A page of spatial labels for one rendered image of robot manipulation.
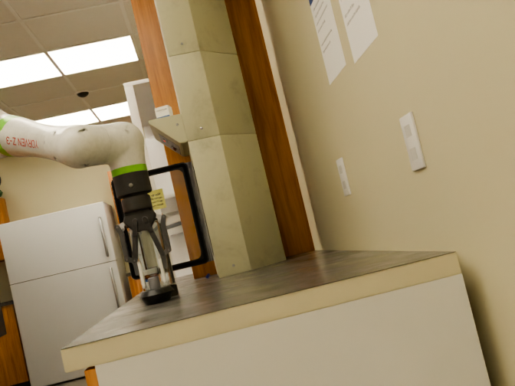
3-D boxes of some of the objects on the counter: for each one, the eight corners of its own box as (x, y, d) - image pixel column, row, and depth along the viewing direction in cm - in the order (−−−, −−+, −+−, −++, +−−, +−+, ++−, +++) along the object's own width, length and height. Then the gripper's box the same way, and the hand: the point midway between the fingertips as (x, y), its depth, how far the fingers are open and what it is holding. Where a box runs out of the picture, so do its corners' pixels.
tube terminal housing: (280, 259, 246) (234, 68, 251) (291, 260, 214) (239, 42, 219) (217, 274, 243) (172, 81, 248) (219, 278, 211) (168, 56, 216)
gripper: (169, 190, 169) (189, 276, 167) (103, 204, 167) (123, 292, 165) (168, 187, 161) (188, 278, 160) (98, 203, 159) (119, 295, 158)
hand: (152, 273), depth 163 cm, fingers open, 5 cm apart
